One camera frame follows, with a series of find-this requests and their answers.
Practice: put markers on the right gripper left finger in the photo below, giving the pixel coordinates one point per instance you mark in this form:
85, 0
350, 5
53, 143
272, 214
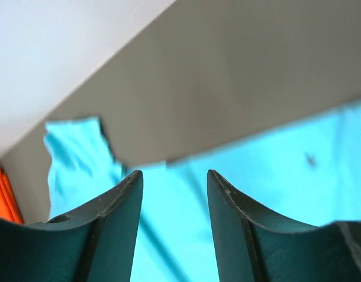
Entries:
93, 242

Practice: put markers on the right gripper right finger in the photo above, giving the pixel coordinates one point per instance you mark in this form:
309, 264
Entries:
255, 243

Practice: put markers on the cyan t shirt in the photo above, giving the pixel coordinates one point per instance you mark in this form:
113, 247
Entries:
309, 171

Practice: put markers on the folded orange t shirt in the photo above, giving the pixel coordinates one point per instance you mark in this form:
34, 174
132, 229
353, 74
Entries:
9, 209

